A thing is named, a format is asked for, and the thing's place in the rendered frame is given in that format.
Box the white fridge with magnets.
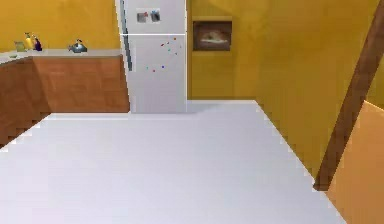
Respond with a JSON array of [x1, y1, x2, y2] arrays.
[[114, 0, 188, 115]]

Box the brown kitchen counter cupboards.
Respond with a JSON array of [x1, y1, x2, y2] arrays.
[[0, 48, 131, 148]]

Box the blue-grey kettle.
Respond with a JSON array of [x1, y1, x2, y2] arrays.
[[68, 38, 89, 54]]

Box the purple bottle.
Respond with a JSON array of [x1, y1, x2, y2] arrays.
[[33, 35, 44, 52]]

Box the yellow spray bottle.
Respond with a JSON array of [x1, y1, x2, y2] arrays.
[[24, 32, 35, 51]]

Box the dark framed wall picture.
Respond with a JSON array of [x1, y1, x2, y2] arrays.
[[192, 20, 233, 52]]

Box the grey fridge handle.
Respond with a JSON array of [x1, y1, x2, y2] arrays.
[[119, 0, 129, 35], [123, 34, 134, 72]]

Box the brown room door frame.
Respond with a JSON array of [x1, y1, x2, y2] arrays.
[[313, 0, 384, 192]]

